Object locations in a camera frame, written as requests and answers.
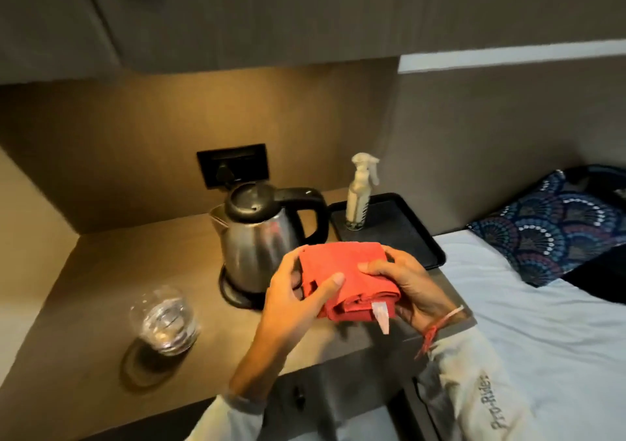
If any white bed sheet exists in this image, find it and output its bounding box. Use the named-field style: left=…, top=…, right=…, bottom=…
left=433, top=230, right=626, bottom=441

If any person's right hand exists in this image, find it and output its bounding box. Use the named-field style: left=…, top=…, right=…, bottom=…
left=358, top=245, right=466, bottom=335

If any blue patterned pillow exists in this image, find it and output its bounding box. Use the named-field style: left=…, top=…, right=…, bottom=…
left=467, top=169, right=626, bottom=288

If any grey overhead cabinet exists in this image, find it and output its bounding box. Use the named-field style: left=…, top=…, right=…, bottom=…
left=0, top=0, right=626, bottom=85

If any red wrist thread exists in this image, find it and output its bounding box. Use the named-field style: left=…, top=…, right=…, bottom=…
left=415, top=305, right=465, bottom=359

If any black plastic tray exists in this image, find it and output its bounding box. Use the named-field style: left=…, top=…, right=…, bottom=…
left=329, top=193, right=447, bottom=271

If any red cloth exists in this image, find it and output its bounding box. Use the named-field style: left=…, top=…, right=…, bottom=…
left=297, top=242, right=403, bottom=335

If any black power plug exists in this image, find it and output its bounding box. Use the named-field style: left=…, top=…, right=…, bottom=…
left=215, top=162, right=238, bottom=188

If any grey drawer unit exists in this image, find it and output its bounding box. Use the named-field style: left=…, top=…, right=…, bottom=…
left=258, top=331, right=431, bottom=441

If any white spray bottle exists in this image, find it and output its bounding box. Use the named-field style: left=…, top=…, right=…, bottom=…
left=345, top=153, right=380, bottom=231

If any person's left hand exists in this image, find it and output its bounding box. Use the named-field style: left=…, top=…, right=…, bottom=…
left=252, top=248, right=346, bottom=360

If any black wall socket panel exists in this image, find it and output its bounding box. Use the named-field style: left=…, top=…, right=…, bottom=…
left=197, top=143, right=270, bottom=190

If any clear drinking glass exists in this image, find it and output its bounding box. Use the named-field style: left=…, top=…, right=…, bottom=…
left=129, top=285, right=200, bottom=357

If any white light strip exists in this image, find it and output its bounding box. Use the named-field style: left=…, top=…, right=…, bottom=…
left=398, top=39, right=626, bottom=74

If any black kettle base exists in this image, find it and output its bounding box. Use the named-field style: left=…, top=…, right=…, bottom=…
left=218, top=265, right=276, bottom=310

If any steel electric kettle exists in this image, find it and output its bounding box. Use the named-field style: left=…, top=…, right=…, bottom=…
left=209, top=181, right=330, bottom=296

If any person's left forearm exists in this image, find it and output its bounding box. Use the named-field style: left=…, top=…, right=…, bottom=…
left=188, top=338, right=285, bottom=441

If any person's right forearm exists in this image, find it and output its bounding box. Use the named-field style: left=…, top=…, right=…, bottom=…
left=416, top=311, right=544, bottom=441

